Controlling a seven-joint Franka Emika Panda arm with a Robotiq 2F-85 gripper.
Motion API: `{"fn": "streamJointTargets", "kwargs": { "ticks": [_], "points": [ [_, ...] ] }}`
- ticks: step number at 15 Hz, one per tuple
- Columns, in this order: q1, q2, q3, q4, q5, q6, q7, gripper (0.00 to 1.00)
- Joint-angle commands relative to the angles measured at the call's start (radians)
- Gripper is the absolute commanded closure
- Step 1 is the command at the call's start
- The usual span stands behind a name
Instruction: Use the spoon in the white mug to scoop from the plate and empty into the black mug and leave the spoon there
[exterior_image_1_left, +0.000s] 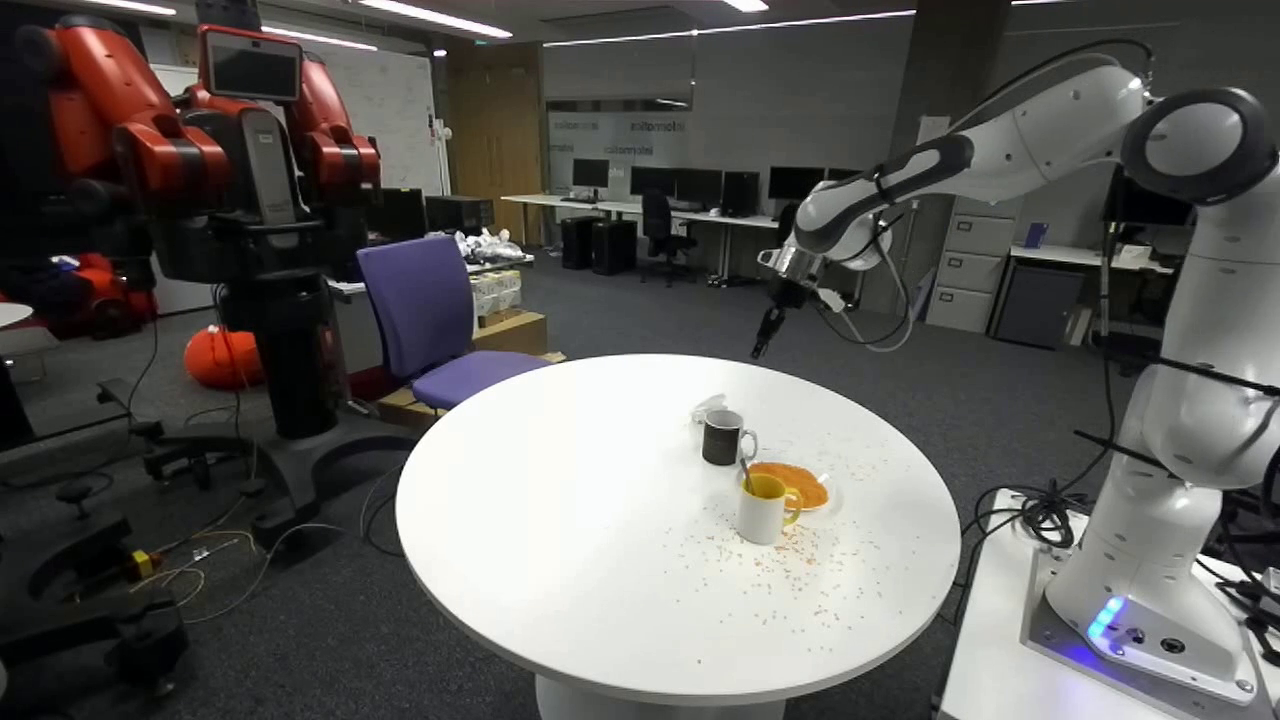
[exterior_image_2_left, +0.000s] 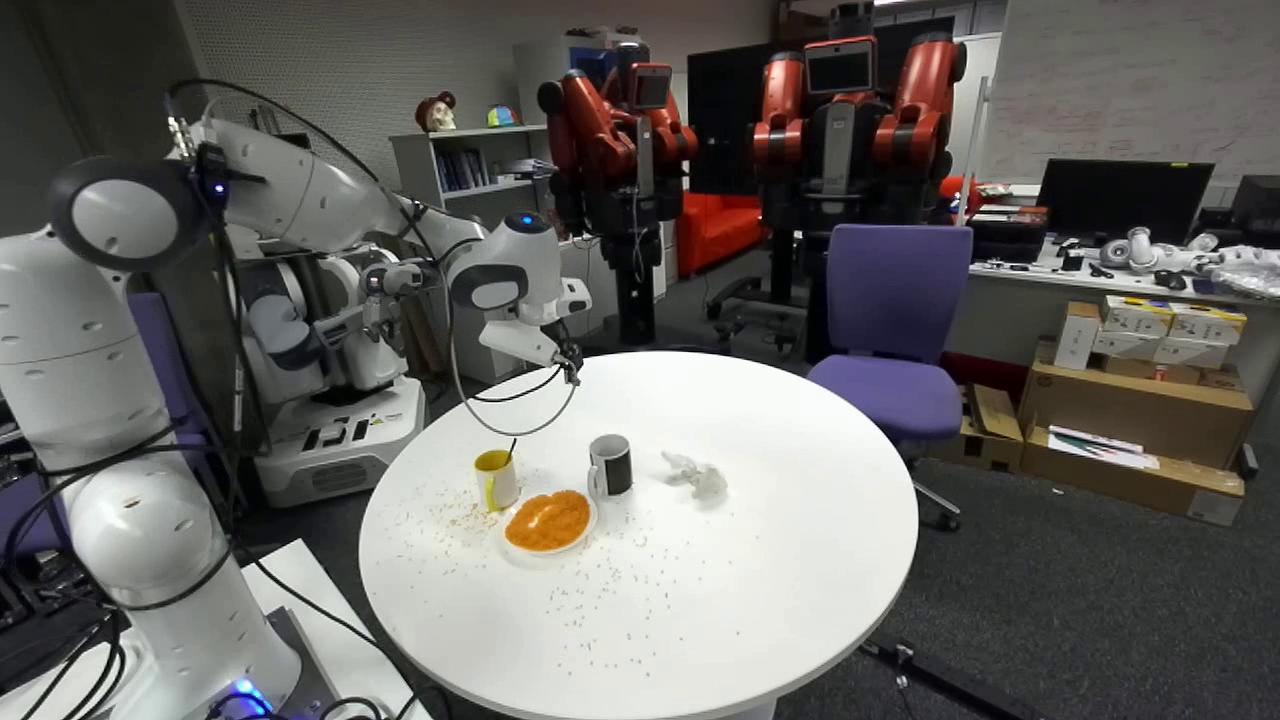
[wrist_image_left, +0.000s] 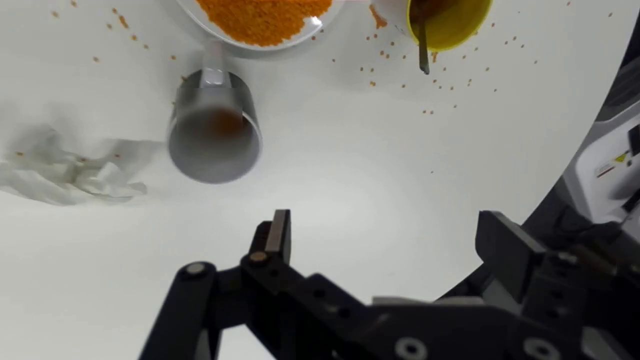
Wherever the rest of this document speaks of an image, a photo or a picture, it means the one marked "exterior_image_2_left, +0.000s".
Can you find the row of books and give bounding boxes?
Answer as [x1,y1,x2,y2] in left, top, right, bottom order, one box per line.
[436,148,492,194]

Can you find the white humanoid robot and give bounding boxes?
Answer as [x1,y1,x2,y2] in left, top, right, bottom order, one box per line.
[1099,226,1280,278]

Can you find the white mug yellow inside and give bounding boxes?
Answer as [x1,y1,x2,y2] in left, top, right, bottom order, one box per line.
[473,449,521,514]

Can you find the black cable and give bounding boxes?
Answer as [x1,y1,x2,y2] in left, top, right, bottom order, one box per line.
[243,553,429,720]

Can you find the white shelf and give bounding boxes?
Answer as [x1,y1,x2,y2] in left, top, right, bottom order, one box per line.
[389,125,563,385]

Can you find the black printer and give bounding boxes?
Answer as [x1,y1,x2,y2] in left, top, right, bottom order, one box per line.
[968,205,1050,265]

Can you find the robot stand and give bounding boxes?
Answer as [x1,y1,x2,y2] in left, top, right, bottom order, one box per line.
[0,538,433,720]

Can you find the red and black robot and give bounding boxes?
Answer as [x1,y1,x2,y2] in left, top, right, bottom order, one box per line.
[706,0,970,363]
[536,42,700,347]

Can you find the black mug white handle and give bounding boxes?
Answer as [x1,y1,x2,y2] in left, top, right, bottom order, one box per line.
[587,434,635,502]

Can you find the red sofa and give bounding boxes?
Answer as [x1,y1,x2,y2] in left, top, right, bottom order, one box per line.
[676,192,767,280]

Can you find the heap of orange grains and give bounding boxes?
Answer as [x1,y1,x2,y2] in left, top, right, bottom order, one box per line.
[505,490,592,553]

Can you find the skull figure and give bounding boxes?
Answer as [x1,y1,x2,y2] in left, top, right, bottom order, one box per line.
[415,91,459,134]

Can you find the white robot on base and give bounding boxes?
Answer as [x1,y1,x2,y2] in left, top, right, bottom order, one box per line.
[225,225,428,508]

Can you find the stack of white boxes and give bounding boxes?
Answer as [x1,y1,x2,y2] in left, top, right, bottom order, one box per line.
[1054,295,1250,373]

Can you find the crumpled white tissue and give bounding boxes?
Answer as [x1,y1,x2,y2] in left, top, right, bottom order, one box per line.
[660,451,730,502]

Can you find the open cardboard box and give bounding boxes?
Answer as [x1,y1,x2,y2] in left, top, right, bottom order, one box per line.
[928,384,1027,474]

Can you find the white plate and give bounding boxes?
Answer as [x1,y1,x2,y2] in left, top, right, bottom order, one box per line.
[497,489,600,564]

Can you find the white desk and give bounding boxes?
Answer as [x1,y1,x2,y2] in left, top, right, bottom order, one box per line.
[948,236,1280,406]

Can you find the stack of cardboard boxes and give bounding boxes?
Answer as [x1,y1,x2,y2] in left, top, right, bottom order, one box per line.
[1019,338,1257,528]

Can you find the black monitor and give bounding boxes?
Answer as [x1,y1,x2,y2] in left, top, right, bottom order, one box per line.
[1229,175,1280,239]
[1036,158,1217,248]

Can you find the scattered grains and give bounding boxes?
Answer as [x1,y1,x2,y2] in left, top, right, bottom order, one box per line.
[420,480,771,686]

